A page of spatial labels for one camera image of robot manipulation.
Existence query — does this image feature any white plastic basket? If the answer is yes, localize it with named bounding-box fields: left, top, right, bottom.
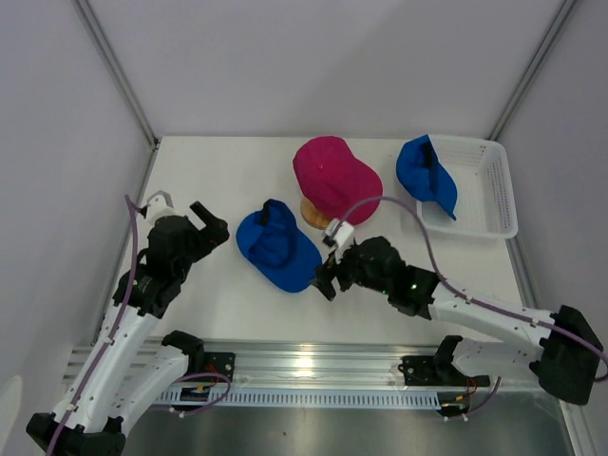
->
left=417, top=135, right=518, bottom=239

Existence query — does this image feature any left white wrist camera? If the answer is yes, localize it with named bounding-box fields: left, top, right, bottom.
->
left=139, top=190, right=177, bottom=226

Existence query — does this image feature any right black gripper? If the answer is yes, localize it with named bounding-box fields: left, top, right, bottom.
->
left=309, top=239, right=391, bottom=301

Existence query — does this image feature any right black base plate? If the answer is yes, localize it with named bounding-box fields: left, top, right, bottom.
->
left=397, top=355, right=490, bottom=388

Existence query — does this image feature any blue cap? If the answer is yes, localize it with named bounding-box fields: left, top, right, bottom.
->
left=236, top=199, right=322, bottom=294
left=395, top=135, right=458, bottom=220

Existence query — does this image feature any wooden hat stand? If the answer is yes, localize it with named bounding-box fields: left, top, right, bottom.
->
left=299, top=197, right=333, bottom=230

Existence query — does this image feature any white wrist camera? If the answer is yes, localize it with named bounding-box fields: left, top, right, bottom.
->
left=322, top=218, right=354, bottom=249
left=139, top=190, right=177, bottom=226

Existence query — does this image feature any right frame post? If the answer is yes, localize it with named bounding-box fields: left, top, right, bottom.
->
left=486, top=0, right=582, bottom=142

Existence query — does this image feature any aluminium mounting rail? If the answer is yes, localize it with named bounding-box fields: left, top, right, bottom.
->
left=61, top=336, right=582, bottom=393

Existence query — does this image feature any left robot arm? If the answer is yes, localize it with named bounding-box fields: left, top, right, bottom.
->
left=26, top=196, right=232, bottom=455

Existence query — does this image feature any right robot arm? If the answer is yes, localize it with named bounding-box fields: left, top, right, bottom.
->
left=312, top=236, right=604, bottom=406

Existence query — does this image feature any frame post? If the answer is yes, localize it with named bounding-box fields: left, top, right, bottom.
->
left=486, top=0, right=582, bottom=142
left=71, top=0, right=159, bottom=150

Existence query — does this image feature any left frame post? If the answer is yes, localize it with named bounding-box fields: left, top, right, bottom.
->
left=71, top=0, right=159, bottom=150

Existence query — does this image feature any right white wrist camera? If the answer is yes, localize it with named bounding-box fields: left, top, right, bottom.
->
left=322, top=218, right=354, bottom=249

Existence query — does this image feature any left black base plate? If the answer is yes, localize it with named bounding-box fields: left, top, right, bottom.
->
left=202, top=351, right=237, bottom=380

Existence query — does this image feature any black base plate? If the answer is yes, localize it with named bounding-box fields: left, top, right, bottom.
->
left=202, top=351, right=237, bottom=380
left=397, top=355, right=490, bottom=388

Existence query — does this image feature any white slotted cable duct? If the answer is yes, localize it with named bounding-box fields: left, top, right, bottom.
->
left=153, top=387, right=441, bottom=410

